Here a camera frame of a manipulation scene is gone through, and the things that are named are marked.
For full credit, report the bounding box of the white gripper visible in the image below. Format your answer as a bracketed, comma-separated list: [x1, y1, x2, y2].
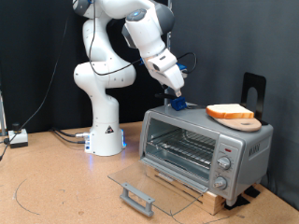
[146, 48, 185, 98]

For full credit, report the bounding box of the slice of white bread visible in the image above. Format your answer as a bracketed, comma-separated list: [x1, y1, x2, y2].
[206, 104, 255, 119]

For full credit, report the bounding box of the silver oven knob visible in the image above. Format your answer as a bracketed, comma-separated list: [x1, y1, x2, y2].
[212, 175, 229, 190]
[217, 155, 233, 171]

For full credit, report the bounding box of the silver toaster oven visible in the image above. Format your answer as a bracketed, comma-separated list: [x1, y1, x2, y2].
[138, 103, 275, 206]

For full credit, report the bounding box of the vertical aluminium pole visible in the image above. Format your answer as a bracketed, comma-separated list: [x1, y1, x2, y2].
[164, 0, 173, 105]

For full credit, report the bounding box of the black metal bookend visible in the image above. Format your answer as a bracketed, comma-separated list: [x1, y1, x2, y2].
[240, 72, 269, 126]

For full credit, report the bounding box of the round wooden cutting board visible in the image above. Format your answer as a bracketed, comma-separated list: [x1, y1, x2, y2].
[211, 115, 263, 133]

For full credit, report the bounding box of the wooden slatted crate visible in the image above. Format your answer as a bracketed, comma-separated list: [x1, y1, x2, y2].
[146, 164, 227, 216]

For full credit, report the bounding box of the black foam pad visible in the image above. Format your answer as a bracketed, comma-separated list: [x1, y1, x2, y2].
[223, 194, 251, 211]
[244, 185, 262, 199]

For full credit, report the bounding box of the white power adapter box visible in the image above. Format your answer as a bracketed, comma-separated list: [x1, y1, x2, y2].
[7, 122, 29, 149]

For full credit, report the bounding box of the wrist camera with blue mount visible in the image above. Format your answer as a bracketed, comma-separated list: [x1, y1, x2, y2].
[176, 62, 190, 78]

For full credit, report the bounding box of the black camera cable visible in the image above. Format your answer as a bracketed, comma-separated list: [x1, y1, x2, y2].
[88, 0, 198, 77]

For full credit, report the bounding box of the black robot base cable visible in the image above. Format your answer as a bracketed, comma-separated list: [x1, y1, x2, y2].
[50, 126, 92, 138]
[53, 132, 88, 145]

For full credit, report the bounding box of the long black hanging cable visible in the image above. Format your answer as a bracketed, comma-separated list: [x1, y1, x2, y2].
[0, 13, 71, 162]

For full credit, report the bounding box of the thin aluminium frame post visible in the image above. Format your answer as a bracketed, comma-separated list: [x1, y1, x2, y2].
[0, 91, 7, 137]

